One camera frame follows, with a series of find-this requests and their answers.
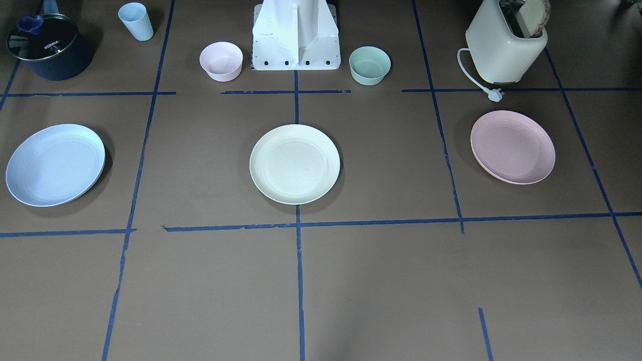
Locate slice of toast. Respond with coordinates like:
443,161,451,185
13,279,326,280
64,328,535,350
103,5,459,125
518,0,551,38

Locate pink bowl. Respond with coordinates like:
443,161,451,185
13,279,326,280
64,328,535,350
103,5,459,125
199,42,244,82

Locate cream plate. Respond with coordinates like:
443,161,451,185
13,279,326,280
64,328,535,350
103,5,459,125
248,124,341,204

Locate cream toaster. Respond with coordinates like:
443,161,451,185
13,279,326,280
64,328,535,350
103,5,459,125
465,1,548,84

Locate green bowl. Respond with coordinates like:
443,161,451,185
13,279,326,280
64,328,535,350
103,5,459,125
349,46,392,85

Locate blue plate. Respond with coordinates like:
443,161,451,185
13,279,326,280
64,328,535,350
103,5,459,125
6,124,106,207

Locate pink plate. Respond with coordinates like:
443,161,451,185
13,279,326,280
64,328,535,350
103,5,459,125
470,110,556,185

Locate white toaster power cable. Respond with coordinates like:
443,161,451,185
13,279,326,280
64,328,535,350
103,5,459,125
456,48,504,103

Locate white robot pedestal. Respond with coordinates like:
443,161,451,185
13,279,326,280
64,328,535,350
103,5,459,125
251,1,342,71

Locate light blue cup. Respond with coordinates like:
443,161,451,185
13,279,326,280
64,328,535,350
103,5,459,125
118,2,154,41

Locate dark blue saucepan with lid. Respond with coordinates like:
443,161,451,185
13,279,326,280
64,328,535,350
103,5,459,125
6,1,94,81

